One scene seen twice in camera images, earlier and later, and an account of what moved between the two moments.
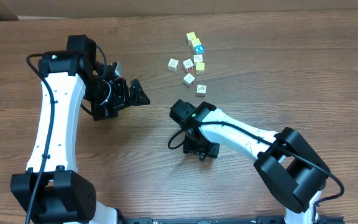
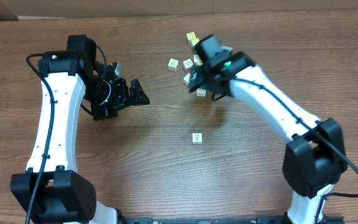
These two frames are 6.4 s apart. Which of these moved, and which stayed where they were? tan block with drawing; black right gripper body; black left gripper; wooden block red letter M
Moved: black right gripper body
Stayed: black left gripper; wooden block red letter M; tan block with drawing
